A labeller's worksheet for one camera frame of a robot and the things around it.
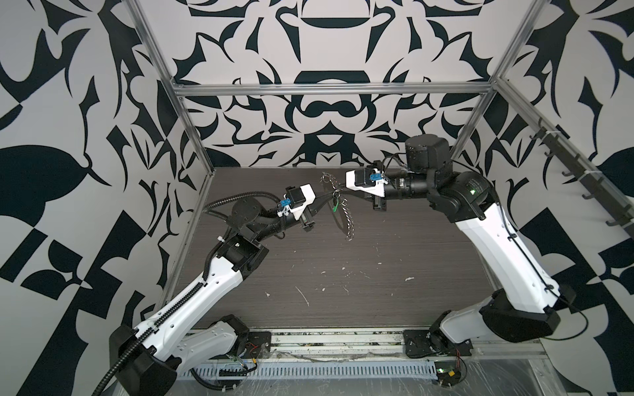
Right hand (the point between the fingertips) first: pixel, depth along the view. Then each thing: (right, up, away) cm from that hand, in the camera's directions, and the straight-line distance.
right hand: (342, 182), depth 55 cm
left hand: (-2, -1, -1) cm, 2 cm away
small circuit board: (+32, -53, +16) cm, 64 cm away
